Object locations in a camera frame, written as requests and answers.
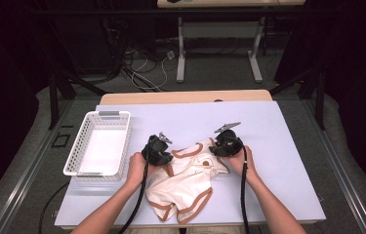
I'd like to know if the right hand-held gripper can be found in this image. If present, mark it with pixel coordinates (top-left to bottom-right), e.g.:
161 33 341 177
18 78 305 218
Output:
209 121 245 158

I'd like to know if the aluminium floor rail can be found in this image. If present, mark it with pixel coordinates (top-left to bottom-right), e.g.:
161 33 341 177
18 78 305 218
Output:
302 98 366 234
0 100 74 234

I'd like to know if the white floor cable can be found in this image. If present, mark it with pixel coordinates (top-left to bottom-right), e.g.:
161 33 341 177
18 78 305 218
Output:
131 53 169 92

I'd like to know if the person's right hand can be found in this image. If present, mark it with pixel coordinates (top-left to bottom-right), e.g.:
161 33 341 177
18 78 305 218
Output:
221 145 260 186

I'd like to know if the light wooden table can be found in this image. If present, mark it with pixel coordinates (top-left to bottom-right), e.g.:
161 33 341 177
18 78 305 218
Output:
100 89 273 105

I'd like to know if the cream baby bodysuit brown trim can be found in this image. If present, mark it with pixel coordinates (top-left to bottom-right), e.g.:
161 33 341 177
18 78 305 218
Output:
144 136 231 225

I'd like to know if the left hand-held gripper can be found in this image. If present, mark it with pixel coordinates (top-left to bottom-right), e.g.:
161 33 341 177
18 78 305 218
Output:
141 131 175 167

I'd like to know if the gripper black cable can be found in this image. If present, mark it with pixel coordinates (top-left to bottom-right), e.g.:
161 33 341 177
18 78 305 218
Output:
118 160 149 234
239 139 251 234

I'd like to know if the black floor cable bundle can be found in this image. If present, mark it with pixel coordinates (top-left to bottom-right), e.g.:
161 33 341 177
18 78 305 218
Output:
103 16 159 86

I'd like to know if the white-legged background desk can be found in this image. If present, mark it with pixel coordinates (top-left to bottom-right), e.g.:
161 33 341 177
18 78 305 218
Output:
156 0 305 84

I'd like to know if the white perforated plastic basket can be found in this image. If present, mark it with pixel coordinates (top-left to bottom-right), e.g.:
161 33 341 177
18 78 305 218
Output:
62 110 133 181

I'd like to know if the person's left hand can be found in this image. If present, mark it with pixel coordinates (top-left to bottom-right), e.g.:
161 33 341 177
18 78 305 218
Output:
125 151 155 193

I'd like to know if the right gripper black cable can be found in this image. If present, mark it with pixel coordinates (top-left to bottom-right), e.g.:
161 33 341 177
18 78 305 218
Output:
239 139 251 234

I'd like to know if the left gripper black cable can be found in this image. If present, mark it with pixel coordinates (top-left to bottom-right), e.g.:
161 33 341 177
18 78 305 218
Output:
118 160 149 234

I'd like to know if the black metal stand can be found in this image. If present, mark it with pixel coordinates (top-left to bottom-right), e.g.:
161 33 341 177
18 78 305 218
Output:
48 69 106 131
269 66 327 131

